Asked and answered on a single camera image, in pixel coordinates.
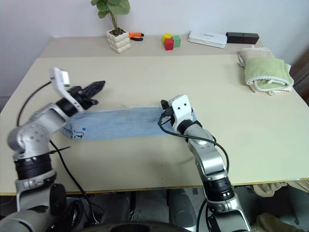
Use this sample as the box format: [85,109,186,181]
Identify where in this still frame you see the folded beige towel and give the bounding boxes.
[238,45,295,96]

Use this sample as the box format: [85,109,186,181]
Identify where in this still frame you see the long black box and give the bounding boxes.
[225,31,260,45]

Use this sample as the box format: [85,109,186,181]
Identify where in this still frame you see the green leafy plant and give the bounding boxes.
[90,0,131,33]

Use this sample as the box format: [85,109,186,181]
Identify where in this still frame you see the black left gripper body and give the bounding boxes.
[66,86,92,110]

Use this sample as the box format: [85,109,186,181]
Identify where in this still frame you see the light blue towel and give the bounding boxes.
[61,105,197,142]

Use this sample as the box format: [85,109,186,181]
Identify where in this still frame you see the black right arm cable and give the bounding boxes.
[157,118,230,176]

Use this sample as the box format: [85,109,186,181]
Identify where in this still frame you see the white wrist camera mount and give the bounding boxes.
[168,94,194,130]
[49,67,82,110]

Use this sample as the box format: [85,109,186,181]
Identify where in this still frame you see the orange handled pliers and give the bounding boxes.
[128,31,146,42]

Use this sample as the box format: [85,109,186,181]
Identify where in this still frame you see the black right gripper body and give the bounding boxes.
[158,99,175,126]

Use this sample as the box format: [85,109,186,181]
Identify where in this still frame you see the folded green towel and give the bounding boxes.
[244,57,294,93]

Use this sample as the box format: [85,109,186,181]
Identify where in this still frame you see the flat white box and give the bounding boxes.
[188,30,228,49]

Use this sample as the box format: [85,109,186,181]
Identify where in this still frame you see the white bubble plant pot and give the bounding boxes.
[106,28,131,55]

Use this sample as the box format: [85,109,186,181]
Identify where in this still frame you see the dark rounded shape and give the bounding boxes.
[167,188,198,231]

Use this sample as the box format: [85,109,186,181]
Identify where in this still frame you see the person's beige trousers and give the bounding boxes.
[252,179,309,232]

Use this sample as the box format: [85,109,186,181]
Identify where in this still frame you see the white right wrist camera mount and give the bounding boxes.
[168,94,194,130]

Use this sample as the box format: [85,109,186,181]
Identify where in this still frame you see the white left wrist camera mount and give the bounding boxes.
[49,67,82,110]

